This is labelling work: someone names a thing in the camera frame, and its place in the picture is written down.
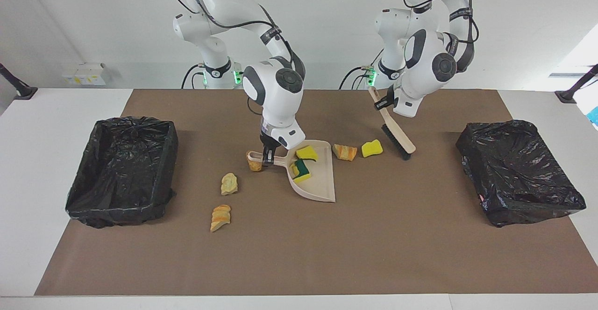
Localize black bag lined bin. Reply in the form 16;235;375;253
65;116;179;229
456;120;587;228

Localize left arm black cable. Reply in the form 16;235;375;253
403;0;480;73

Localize green and yellow sponge piece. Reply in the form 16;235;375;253
290;159;313;183

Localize white wall outlet box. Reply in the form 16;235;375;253
61;62;109;86

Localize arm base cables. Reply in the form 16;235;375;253
181;63;253;90
339;43;388;90

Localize beige plastic dustpan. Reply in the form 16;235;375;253
246;139;336;203

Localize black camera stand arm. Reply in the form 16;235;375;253
0;63;38;101
555;64;598;104

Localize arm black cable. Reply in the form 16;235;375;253
403;0;480;73
167;0;307;115

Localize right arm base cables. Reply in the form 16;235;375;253
181;63;253;90

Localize brown oval bread loaf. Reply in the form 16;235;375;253
246;150;264;172

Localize tan croissant end piece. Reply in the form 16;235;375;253
210;204;232;233

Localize pale bread piece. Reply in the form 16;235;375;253
221;173;239;196

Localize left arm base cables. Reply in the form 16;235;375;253
339;43;388;90

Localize beige hand brush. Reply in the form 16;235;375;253
368;86;416;161

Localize brown table mat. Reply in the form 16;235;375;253
34;88;598;296

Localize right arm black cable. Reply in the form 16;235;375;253
167;0;307;115

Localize orange striped bread piece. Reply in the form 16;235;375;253
332;144;358;162

